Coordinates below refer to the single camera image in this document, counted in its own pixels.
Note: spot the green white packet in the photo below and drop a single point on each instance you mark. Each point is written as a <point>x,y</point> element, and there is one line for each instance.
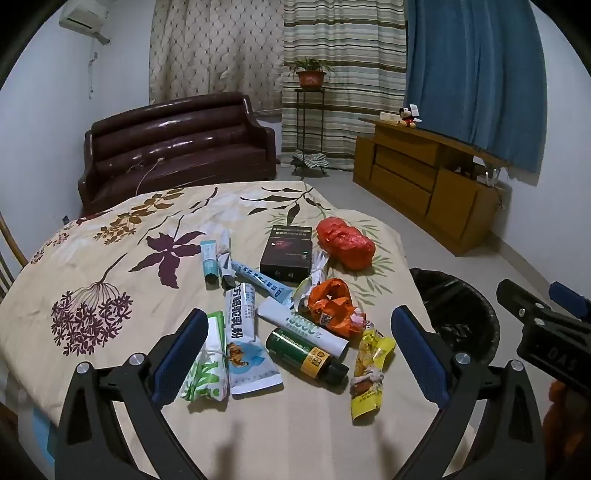
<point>210,369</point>

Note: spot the dark small tube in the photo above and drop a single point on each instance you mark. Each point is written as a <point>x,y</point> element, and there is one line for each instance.
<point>226,258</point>

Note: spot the wooden chair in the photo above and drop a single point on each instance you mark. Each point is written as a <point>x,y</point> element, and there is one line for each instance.
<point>9,249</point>

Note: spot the blue toothpaste tube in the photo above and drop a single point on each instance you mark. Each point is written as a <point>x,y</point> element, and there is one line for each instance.
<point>261,280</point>

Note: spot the small teal tube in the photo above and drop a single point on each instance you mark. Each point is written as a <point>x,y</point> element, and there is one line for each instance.
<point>209,261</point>

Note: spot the dark brown leather sofa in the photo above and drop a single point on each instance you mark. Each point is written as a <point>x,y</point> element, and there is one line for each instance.
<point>175,138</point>

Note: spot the striped curtain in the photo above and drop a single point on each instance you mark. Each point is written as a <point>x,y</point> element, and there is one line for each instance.
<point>351,46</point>

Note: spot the potted plant in red pot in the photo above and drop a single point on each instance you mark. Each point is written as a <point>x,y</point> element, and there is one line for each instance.
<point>310,78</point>

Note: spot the wooden cabinet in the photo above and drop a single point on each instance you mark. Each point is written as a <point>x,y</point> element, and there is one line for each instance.
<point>406,170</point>

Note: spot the checkered cloth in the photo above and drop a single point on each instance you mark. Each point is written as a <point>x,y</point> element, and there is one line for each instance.
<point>316,160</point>

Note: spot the green bottle with black cap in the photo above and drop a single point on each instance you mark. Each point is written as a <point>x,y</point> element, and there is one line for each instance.
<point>300,353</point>

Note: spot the yellow snack packet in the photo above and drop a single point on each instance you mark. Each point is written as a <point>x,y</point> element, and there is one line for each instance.
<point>369,369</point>

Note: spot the beige diamond pattern curtain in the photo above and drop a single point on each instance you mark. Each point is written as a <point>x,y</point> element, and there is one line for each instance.
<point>212,46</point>

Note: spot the blue curtain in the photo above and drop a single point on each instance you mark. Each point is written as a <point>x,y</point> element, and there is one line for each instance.
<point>471,69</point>

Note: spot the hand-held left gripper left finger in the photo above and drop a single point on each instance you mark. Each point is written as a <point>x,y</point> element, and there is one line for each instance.
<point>180,355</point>

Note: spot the white router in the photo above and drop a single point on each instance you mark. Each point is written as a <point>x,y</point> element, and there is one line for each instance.
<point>489,177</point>

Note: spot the orange wrapper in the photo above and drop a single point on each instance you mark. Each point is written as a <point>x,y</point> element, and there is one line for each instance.
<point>330,304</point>

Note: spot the bin with black bag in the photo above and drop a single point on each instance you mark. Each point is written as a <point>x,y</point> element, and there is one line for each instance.
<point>457,314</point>

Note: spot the red plastic bag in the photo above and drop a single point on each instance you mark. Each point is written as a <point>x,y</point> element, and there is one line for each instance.
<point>346,242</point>

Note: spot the large white tube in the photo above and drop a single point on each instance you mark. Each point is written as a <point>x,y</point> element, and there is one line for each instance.
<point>286,318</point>

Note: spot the mouse plush toy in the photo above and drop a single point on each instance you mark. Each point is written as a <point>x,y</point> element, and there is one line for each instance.
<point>408,117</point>

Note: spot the black box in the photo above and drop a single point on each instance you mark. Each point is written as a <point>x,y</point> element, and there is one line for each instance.
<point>285,254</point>

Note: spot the floral beige blanket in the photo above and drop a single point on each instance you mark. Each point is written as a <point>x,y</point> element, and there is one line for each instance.
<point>138,221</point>

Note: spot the white sachet with tiger print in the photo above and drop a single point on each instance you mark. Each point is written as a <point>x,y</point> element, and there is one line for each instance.
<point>244,332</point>

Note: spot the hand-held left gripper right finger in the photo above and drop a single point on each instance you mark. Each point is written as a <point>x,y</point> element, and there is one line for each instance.
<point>418,355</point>

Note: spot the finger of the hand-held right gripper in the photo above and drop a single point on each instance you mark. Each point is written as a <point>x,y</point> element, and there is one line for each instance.
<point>517,300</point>
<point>568,297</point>

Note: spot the black metal plant stand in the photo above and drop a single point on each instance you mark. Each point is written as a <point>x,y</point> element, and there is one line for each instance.
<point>308,91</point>

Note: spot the white air conditioner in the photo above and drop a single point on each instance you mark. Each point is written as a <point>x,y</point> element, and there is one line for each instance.
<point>83,14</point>

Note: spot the small beige box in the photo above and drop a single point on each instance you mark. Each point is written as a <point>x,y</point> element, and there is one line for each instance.
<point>389,117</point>

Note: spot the small pink white wrapper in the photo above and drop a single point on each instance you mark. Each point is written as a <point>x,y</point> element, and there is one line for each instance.
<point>358,319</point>

